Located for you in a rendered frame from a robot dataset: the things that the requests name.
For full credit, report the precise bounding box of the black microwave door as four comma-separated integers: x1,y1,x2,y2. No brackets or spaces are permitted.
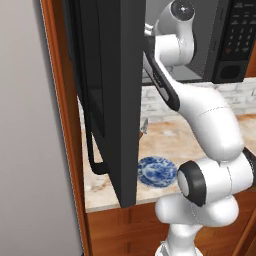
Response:
62,0,148,209

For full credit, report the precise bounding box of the black microwave oven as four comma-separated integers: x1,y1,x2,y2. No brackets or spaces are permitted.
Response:
142,0,256,85

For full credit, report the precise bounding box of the small grey and orange object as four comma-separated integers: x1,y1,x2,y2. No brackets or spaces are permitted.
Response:
138,117,150,140

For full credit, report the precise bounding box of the blue patterned plate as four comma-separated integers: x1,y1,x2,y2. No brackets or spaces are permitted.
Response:
137,155,179,189

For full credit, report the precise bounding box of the brown wooden side panel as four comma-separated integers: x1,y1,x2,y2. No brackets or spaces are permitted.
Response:
39,0,93,256

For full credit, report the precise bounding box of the grey fridge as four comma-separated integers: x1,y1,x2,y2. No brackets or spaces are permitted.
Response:
0,0,84,256

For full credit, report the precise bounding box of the brown wooden base cabinet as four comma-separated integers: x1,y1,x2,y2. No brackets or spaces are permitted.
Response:
85,188,256,256

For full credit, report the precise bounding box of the black microwave door handle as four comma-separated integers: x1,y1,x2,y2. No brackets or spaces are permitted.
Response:
84,96,111,176

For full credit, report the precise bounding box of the brown wooden wall cabinet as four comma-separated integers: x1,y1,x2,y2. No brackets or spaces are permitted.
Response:
245,42,256,79

